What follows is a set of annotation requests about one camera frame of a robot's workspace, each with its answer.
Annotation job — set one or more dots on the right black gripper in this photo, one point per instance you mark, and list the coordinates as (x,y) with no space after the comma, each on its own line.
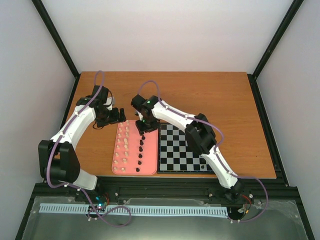
(141,129)

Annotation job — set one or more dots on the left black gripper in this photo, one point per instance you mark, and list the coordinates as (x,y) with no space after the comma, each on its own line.
(116,115)

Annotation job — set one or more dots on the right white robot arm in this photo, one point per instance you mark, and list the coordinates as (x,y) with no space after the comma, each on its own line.
(199,135)

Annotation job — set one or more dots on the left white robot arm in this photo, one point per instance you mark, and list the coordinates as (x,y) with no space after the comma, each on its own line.
(57,156)

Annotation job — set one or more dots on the left controller board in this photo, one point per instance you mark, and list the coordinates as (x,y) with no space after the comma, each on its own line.
(102,201)

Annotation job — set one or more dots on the controller board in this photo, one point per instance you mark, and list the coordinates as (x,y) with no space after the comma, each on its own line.
(102,201)
(246,206)

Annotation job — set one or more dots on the right controller board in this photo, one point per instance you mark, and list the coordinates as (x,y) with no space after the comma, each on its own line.
(246,206)

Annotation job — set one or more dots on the pink plastic tray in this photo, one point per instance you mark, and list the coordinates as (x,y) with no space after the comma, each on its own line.
(150,151)

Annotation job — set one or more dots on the black white chessboard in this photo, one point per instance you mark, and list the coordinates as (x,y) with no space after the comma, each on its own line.
(174,154)

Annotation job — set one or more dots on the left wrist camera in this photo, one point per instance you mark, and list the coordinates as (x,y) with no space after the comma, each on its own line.
(110,102)

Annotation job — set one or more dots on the light blue cable duct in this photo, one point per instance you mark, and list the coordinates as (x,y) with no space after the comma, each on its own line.
(136,210)

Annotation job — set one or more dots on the black aluminium frame rail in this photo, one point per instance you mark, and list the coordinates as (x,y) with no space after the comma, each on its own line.
(124,188)

